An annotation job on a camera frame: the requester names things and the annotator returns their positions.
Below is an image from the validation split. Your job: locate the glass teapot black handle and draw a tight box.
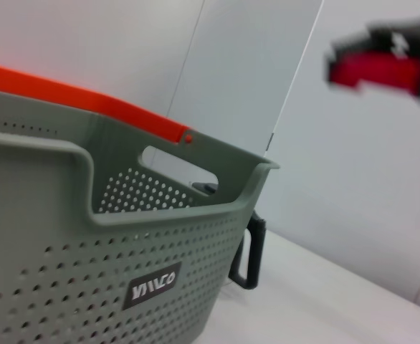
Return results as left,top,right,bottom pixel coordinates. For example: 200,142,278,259
190,181,267,292

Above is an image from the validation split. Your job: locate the orange basket handle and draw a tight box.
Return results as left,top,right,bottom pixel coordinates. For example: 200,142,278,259
0,61,196,146

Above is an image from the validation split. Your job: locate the dark red toy brick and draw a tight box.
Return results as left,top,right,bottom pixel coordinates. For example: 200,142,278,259
330,52,420,97

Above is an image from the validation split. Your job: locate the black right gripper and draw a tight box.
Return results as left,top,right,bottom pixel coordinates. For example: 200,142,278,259
324,9,420,96

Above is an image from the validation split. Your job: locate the grey perforated plastic basket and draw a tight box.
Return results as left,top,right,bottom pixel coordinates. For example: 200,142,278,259
0,87,281,344

